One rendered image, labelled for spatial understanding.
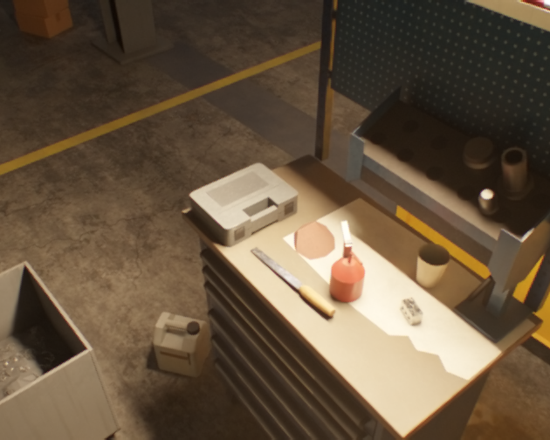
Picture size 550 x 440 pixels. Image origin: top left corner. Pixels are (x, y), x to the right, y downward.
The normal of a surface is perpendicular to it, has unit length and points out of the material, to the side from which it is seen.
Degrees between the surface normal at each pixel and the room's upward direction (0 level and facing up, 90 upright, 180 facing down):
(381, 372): 0
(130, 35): 90
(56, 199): 0
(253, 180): 0
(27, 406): 90
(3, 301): 90
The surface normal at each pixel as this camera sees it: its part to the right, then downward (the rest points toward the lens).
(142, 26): 0.65, 0.50
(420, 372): 0.00, -0.75
